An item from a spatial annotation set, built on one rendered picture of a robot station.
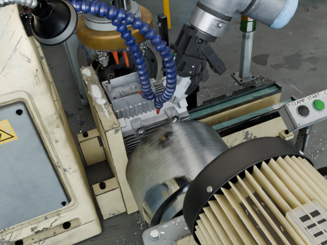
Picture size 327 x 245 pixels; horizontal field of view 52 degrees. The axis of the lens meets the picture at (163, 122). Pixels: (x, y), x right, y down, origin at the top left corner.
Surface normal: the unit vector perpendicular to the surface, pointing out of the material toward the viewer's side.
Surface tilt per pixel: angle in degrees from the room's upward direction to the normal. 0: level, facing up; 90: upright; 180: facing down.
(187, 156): 6
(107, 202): 90
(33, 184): 90
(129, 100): 90
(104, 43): 90
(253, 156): 3
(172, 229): 0
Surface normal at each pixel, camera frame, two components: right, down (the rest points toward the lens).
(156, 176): -0.65, -0.38
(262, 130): 0.37, 0.59
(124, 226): -0.08, -0.74
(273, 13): -0.01, 0.77
